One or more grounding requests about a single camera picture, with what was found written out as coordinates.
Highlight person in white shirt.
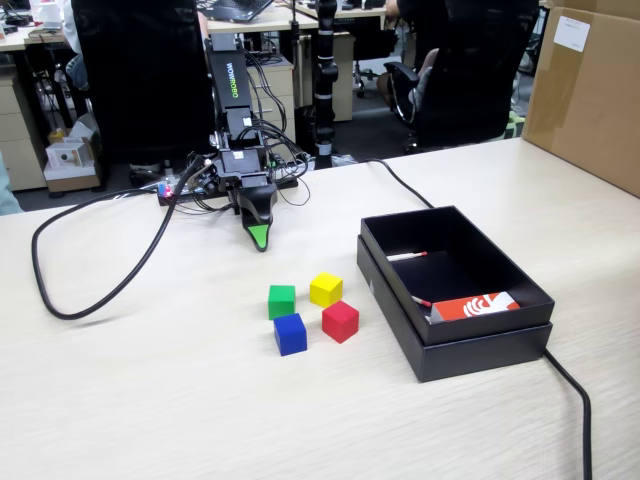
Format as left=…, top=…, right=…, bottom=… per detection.
left=62, top=0, right=91, bottom=91

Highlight white container pink label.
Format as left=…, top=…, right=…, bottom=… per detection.
left=37, top=0, right=67, bottom=29

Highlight person in dark clothes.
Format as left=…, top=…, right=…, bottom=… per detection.
left=377, top=0, right=444, bottom=109

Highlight black mesh office chair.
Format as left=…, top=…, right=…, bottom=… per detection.
left=71, top=0, right=217, bottom=187

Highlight orange white card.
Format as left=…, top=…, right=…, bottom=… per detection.
left=429, top=291, right=521, bottom=325

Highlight large brown cardboard box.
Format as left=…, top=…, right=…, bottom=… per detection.
left=521, top=0, right=640, bottom=197

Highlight green black floor item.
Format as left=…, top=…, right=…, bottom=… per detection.
left=503, top=110, right=525, bottom=142

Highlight beige office desk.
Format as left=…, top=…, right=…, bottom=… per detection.
left=205, top=4, right=391, bottom=36

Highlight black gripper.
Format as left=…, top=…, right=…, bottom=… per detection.
left=217, top=146, right=280, bottom=253

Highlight white orange product box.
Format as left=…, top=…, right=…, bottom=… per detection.
left=46, top=142, right=87, bottom=170

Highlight small open cardboard box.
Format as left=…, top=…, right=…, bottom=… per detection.
left=42, top=162, right=100, bottom=194

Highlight black cardboard box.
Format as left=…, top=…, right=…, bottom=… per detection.
left=359, top=203, right=557, bottom=347

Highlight black laptop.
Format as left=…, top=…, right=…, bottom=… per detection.
left=194, top=0, right=276, bottom=24

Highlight thick black power cable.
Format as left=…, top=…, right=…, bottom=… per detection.
left=358, top=158, right=595, bottom=480

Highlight beige three drawer cabinet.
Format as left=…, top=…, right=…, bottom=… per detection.
left=0, top=74, right=49, bottom=194

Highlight red wooden cube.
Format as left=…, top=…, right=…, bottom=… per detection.
left=321, top=299, right=361, bottom=345

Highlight person in teal shirt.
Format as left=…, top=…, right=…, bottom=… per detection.
left=0, top=149, right=25, bottom=216

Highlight narrow beige cabinet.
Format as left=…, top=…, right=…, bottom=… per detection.
left=332, top=30, right=357, bottom=123

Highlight beige cabinet with lock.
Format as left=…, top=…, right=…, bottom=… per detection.
left=247, top=54, right=296, bottom=151

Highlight beige desk with clutter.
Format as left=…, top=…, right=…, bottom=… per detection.
left=0, top=24, right=81, bottom=54

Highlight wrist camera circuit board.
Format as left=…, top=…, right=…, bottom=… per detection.
left=188, top=158, right=222, bottom=197

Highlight black open box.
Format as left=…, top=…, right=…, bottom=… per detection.
left=356, top=234, right=555, bottom=384

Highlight controller board pink light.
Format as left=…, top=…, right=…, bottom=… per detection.
left=156, top=180, right=201, bottom=199

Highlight black office chair with armrest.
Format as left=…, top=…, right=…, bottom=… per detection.
left=383, top=0, right=542, bottom=154

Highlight black pole white bands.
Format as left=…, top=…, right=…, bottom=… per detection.
left=313, top=0, right=337, bottom=170

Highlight green wooden cube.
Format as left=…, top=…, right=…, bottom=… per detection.
left=267, top=284, right=297, bottom=321

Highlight blue wooden cube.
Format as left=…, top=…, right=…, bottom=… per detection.
left=272, top=312, right=308, bottom=358

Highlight yellow wooden cube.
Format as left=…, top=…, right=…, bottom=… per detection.
left=309, top=271, right=345, bottom=309

